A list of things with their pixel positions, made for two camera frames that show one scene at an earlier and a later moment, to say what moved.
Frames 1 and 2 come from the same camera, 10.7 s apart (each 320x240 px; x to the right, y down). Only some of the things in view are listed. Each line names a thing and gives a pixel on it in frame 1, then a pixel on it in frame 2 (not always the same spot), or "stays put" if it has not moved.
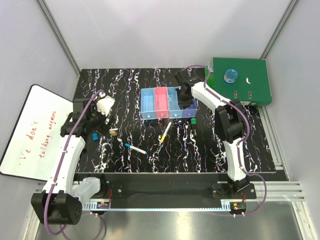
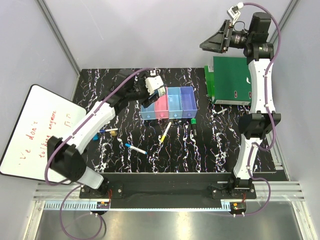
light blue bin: x=148 y=103 stays put
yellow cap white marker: x=166 y=131 stays put
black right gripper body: x=183 y=100 to x=237 y=39
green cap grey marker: x=193 y=122 stays put
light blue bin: x=174 y=111 stays put
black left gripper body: x=97 y=119 to x=139 y=91
